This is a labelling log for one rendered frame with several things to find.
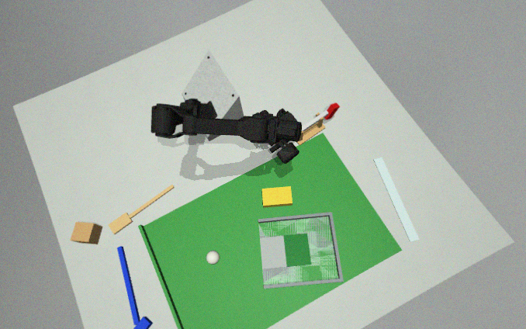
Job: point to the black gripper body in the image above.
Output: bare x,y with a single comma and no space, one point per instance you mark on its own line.
288,152

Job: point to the white golf ball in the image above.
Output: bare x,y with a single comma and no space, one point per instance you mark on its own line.
212,257

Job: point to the yellow flat block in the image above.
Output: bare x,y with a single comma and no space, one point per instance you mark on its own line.
281,196

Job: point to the green flat mat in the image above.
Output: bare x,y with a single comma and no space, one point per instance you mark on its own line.
230,294

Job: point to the red putter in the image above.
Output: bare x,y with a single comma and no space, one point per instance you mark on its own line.
327,114

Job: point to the tan cube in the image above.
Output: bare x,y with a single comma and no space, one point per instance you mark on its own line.
86,233

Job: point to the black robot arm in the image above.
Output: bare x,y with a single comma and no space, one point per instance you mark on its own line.
199,118

